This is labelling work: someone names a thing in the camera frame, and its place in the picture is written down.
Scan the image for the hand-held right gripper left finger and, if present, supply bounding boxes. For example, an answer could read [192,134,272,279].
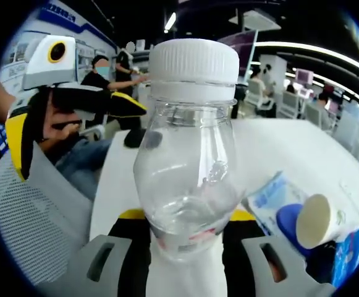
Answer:
[63,208,153,297]

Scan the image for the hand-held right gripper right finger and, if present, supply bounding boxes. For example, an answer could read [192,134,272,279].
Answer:
[222,210,337,297]

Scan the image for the light blue wet wipes pack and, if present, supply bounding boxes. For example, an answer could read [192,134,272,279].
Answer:
[247,171,310,248]

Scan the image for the white paper cup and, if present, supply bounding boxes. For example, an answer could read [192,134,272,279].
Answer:
[295,194,347,250]

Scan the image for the clear plastic water bottle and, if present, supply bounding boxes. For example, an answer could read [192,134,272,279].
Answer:
[134,39,248,264]

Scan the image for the blue tissue packet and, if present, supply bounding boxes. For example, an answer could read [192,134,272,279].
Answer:
[333,227,359,288]

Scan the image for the person's left hand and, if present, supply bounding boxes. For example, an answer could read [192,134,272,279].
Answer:
[36,107,87,152]

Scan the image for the dark rounded object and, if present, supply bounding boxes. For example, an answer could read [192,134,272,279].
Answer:
[124,129,163,149]

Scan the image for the person's legs in jeans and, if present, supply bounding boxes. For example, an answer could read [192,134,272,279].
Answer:
[55,137,114,202]

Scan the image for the grey mesh office chair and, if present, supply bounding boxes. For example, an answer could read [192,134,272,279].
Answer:
[0,148,94,287]

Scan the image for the white table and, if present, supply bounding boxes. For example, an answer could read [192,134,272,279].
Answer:
[89,119,359,297]

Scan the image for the hanging display screen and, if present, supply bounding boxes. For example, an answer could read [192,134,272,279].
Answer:
[218,29,259,84]

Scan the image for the ceiling air conditioner unit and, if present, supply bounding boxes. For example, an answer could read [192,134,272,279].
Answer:
[228,9,282,32]

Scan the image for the long ceiling light strip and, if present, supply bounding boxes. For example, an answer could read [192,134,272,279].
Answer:
[255,41,359,81]

